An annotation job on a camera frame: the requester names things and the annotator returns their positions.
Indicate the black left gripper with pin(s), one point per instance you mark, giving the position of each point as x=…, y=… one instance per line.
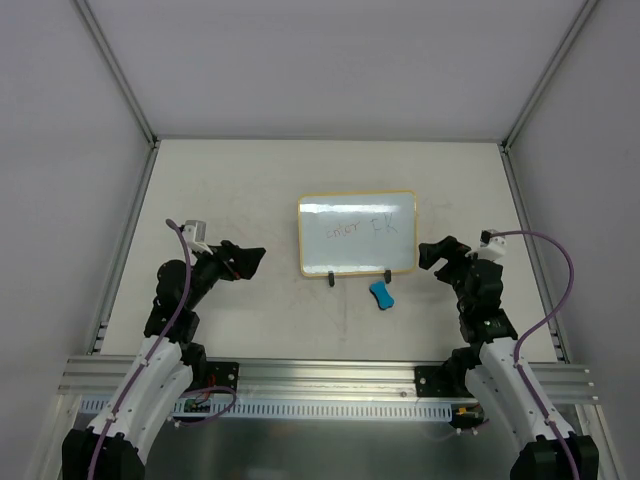
x=228, y=258

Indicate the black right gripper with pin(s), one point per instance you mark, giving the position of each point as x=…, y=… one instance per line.
x=455, y=258

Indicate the blue whiteboard eraser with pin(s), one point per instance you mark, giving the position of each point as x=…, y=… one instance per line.
x=381, y=294

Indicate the yellow framed whiteboard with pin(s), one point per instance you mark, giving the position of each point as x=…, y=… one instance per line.
x=357, y=233

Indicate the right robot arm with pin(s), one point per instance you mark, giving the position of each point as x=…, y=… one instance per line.
x=492, y=369

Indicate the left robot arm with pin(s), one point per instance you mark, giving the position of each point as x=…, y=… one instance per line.
x=117, y=442

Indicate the whiteboard stand with black feet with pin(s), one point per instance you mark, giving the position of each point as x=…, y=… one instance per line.
x=387, y=277

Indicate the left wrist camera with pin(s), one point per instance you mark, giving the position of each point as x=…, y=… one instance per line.
x=194, y=233

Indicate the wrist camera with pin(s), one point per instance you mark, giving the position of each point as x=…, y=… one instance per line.
x=492, y=246
x=194, y=233

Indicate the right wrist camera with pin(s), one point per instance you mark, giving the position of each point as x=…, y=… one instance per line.
x=492, y=246

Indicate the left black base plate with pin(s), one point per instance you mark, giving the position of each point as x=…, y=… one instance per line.
x=222, y=374

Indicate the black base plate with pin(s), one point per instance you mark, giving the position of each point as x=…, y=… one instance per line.
x=431, y=382
x=222, y=374

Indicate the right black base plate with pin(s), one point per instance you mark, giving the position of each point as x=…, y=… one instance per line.
x=431, y=382

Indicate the white slotted cable duct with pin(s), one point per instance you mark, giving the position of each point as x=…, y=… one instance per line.
x=412, y=411

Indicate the aluminium rail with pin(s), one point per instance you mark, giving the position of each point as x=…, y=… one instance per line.
x=331, y=380

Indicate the left aluminium frame post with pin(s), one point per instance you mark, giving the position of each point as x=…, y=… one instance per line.
x=106, y=52

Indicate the aluminium frame post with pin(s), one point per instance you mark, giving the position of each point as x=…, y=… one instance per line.
x=554, y=63
x=106, y=52

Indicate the right aluminium frame post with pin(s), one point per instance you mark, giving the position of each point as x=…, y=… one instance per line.
x=554, y=63

